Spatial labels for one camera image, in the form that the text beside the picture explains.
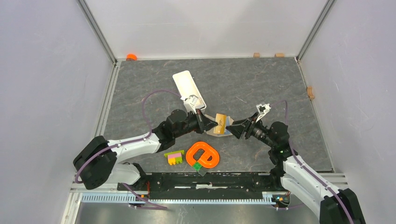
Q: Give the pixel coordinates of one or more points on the tan credit card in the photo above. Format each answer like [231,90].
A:
[221,119]

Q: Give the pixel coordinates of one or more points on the green pink yellow brick stack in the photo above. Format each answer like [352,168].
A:
[175,157]

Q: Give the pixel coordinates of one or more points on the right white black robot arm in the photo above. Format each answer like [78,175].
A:
[331,204]

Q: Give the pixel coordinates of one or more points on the orange round cap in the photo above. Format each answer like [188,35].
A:
[131,57]

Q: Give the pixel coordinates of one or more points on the green toy brick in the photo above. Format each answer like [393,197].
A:
[197,166]

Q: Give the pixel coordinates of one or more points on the white slotted cable duct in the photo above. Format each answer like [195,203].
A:
[131,199]

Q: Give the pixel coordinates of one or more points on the white rectangular tray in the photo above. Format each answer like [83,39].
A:
[185,84]

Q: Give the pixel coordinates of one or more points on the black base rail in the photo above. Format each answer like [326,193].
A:
[213,185]

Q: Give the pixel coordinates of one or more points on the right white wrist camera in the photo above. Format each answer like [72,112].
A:
[262,110]

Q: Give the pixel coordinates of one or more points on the grey toy baseplate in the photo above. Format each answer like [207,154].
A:
[202,171]

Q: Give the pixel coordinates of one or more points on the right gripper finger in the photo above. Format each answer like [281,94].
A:
[238,130]
[245,122]

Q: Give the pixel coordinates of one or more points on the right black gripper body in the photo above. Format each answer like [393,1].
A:
[254,129]

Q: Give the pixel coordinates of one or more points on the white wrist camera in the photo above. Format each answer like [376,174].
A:
[193,103]
[262,110]

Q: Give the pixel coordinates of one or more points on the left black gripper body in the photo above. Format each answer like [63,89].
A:
[194,121]

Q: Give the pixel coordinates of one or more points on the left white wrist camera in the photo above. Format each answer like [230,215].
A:
[193,103]

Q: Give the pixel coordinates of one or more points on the orange curved toy track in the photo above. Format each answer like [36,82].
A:
[209,158]

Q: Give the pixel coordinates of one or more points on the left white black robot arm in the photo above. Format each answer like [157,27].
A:
[101,160]

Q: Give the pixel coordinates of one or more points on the curved wooden piece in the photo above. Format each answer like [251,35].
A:
[310,93]

